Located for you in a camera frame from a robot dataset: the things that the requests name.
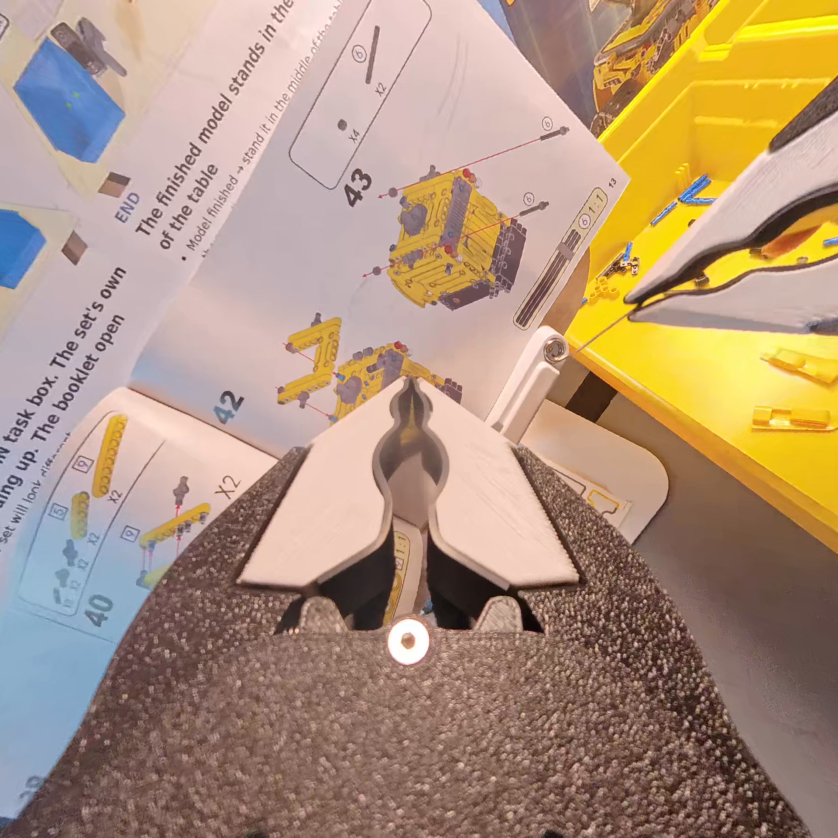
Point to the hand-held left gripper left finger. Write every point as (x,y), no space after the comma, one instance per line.
(314,524)

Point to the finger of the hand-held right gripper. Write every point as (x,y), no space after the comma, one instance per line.
(772,190)
(772,301)

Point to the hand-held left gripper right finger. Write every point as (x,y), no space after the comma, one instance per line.
(504,524)

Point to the instruction booklet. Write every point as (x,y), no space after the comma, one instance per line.
(294,294)

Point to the grey desk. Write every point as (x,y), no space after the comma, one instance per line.
(753,622)

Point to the heap of blue grey pins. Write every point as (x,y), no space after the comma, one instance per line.
(687,196)

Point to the yellow plastic parts bin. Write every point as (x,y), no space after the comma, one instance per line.
(687,366)

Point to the white book stand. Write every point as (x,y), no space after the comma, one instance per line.
(530,386)

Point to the blue toy kit box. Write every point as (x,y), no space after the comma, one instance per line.
(556,39)

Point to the large printed instruction sheet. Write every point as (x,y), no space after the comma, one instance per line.
(163,98)

